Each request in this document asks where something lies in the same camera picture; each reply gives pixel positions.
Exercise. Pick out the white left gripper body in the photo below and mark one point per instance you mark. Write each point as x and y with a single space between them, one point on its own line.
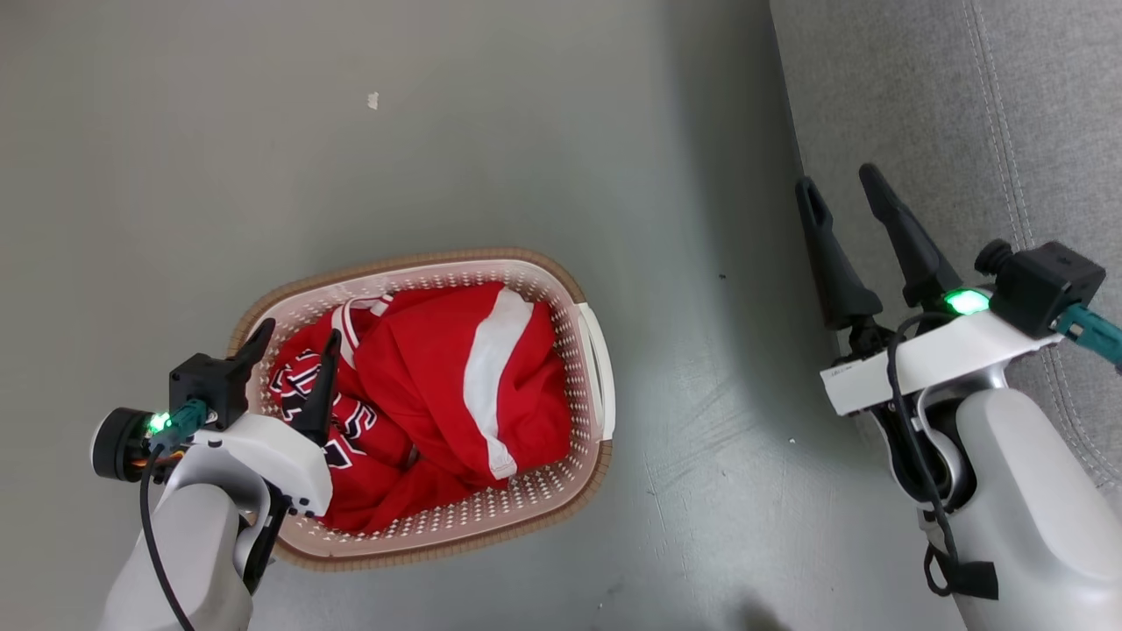
272 456

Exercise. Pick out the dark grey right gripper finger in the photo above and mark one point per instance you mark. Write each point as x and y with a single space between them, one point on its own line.
841 280
916 250

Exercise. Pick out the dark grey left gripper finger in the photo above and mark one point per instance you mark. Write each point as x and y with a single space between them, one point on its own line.
320 386
259 342

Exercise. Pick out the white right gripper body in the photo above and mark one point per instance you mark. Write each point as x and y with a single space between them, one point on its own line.
929 359

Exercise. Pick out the red jersey with black-white print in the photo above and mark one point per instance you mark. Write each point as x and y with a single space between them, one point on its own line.
372 495

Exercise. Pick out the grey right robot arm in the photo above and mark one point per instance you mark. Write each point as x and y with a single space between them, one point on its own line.
1034 526

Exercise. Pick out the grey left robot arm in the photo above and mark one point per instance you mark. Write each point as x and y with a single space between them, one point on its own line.
188 561

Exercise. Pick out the white perforated laundry basket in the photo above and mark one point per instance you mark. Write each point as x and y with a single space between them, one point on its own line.
561 350

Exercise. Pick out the grey fabric sofa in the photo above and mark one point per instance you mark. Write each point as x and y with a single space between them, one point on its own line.
920 88

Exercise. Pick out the teal left camera plug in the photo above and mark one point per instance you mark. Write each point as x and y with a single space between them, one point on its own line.
180 419

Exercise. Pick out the teal camera plug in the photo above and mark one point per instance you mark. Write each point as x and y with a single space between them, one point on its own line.
180 419
1091 333

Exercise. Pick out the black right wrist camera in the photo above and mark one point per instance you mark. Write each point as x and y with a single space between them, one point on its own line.
1047 285

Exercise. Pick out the teal right camera plug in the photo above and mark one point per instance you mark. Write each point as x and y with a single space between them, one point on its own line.
1091 333

